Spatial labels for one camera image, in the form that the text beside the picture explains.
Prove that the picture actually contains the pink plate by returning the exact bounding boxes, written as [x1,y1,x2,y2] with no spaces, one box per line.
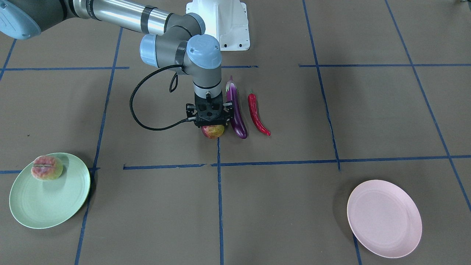
[346,180,423,259]

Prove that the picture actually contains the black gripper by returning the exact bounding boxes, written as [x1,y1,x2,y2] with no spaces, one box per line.
[186,93,234,128]

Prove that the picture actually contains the purple eggplant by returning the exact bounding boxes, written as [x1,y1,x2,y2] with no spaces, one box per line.
[226,75,248,139]

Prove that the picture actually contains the green plate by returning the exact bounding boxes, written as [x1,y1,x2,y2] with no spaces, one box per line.
[10,152,91,229]

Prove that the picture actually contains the red chili pepper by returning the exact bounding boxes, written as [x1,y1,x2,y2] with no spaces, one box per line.
[247,90,271,136]

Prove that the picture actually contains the pink green peach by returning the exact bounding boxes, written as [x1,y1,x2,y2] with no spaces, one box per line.
[31,155,64,181]

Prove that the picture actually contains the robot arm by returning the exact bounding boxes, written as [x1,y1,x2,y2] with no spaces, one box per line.
[1,0,234,131]

